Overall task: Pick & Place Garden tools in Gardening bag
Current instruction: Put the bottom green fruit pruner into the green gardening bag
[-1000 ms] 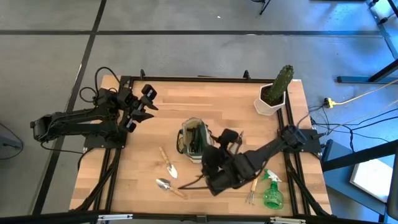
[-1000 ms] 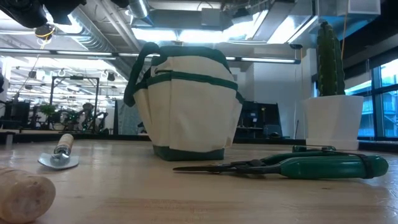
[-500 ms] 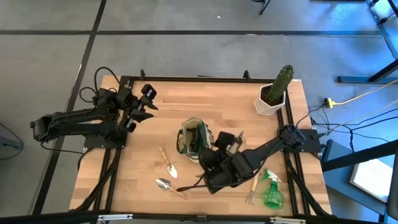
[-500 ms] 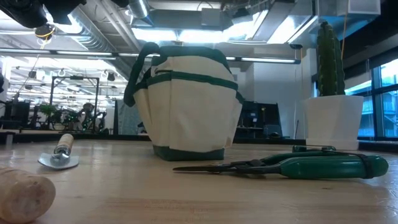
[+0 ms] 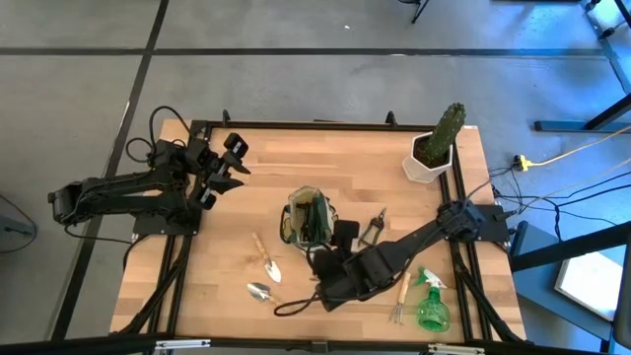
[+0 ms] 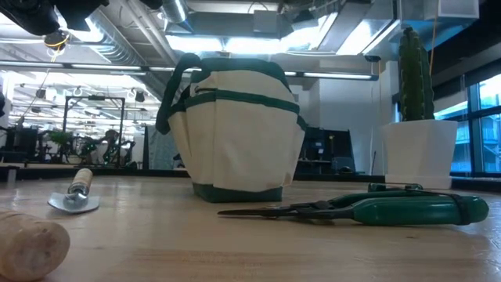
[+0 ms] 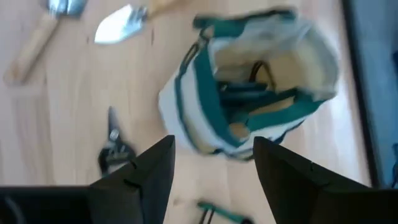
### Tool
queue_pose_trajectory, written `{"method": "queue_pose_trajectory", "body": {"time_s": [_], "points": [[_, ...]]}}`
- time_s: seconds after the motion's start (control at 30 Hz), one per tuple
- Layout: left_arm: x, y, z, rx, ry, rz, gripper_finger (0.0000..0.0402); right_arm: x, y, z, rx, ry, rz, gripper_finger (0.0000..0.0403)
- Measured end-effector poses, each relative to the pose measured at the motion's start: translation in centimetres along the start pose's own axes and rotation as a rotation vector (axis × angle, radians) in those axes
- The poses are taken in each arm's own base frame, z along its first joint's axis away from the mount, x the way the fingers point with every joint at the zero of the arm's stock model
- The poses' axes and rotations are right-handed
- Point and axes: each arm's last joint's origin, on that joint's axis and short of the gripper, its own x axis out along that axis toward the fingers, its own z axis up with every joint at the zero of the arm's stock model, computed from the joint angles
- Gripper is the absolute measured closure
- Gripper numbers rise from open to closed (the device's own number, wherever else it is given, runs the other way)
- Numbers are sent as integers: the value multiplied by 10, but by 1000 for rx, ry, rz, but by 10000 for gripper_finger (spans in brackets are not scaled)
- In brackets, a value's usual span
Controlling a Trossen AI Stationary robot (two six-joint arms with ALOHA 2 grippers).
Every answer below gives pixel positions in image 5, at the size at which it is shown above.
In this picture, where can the blue and black desk foot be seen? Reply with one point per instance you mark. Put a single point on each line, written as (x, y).
(557, 126)

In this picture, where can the grey floor stand foot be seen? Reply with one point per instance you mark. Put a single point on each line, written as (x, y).
(12, 231)

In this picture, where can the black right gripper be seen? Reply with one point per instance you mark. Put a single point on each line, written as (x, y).
(347, 234)

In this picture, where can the dark desk with black bar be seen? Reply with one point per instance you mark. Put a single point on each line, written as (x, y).
(567, 248)

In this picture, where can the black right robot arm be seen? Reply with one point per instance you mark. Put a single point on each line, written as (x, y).
(394, 256)

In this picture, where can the black stand leg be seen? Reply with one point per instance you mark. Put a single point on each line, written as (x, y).
(419, 11)

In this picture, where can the green plastic spray bottle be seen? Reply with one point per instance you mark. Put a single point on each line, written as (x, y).
(433, 310)

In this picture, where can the black aluminium table frame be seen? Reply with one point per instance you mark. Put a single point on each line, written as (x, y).
(315, 126)

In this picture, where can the white flat panel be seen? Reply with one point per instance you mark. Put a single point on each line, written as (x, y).
(589, 286)

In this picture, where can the grey metal desk leg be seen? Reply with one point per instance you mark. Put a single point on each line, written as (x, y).
(607, 49)

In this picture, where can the yellow power plug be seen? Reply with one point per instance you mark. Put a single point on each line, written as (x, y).
(521, 163)

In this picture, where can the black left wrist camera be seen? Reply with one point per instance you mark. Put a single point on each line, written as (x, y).
(199, 155)

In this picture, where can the cream gardening bag green trim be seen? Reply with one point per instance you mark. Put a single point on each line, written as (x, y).
(295, 207)

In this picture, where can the silver frame bracket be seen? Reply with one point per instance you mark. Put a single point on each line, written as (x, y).
(182, 343)
(456, 349)

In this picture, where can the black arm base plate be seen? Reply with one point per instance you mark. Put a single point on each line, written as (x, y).
(498, 232)
(167, 229)

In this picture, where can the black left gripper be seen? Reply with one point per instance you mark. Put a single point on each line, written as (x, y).
(235, 145)

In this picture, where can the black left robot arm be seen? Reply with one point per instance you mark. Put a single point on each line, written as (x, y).
(123, 194)

